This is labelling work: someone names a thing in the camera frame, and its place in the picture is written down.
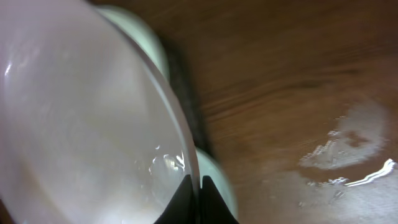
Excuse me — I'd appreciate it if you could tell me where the large dark serving tray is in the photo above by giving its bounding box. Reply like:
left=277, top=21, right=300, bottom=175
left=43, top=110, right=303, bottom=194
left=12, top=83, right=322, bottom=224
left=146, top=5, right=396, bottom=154
left=160, top=36, right=214, bottom=157

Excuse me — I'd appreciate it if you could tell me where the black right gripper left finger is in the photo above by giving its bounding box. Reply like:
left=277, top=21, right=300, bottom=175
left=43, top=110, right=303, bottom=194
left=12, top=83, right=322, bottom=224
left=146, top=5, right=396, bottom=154
left=154, top=175, right=196, bottom=224

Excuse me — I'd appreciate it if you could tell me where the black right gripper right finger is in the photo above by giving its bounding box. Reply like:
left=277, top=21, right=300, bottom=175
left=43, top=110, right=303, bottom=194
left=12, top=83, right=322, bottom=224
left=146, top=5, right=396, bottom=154
left=199, top=175, right=239, bottom=224

